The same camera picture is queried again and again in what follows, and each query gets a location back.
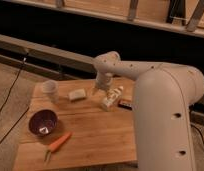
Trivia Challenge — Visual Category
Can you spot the black and orange snack bar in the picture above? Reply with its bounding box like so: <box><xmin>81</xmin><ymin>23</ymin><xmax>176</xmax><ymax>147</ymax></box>
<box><xmin>118</xmin><ymin>99</ymin><xmax>132</xmax><ymax>110</ymax></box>

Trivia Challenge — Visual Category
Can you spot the white plastic bottle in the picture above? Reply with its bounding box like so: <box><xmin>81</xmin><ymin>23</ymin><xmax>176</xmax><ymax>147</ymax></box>
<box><xmin>101</xmin><ymin>86</ymin><xmax>124</xmax><ymax>111</ymax></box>

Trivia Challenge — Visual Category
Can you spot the white sponge block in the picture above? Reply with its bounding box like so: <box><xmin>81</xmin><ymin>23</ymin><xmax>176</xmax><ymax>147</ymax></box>
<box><xmin>68</xmin><ymin>89</ymin><xmax>87</xmax><ymax>101</ymax></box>

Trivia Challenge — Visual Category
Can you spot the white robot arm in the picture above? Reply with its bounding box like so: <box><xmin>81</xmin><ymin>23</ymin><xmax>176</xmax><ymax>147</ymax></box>
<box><xmin>93</xmin><ymin>51</ymin><xmax>204</xmax><ymax>171</ymax></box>

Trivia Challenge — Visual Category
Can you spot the black cable on floor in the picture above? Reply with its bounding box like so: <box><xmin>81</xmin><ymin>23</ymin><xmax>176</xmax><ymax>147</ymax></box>
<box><xmin>0</xmin><ymin>51</ymin><xmax>31</xmax><ymax>150</ymax></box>

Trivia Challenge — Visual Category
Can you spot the dark purple bowl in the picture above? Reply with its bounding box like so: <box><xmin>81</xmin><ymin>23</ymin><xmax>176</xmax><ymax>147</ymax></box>
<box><xmin>28</xmin><ymin>109</ymin><xmax>58</xmax><ymax>136</ymax></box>

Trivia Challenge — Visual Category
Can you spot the wooden table board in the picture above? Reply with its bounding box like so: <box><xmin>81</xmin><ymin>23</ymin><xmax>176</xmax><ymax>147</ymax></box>
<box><xmin>13</xmin><ymin>79</ymin><xmax>136</xmax><ymax>171</ymax></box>

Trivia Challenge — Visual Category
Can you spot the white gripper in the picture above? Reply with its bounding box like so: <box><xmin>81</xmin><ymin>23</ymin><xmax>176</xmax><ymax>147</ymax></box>
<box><xmin>92</xmin><ymin>72</ymin><xmax>112</xmax><ymax>97</ymax></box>

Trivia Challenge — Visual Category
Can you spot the orange toy carrot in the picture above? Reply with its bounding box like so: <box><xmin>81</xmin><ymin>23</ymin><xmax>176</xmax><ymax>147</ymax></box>
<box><xmin>44</xmin><ymin>132</ymin><xmax>72</xmax><ymax>162</ymax></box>

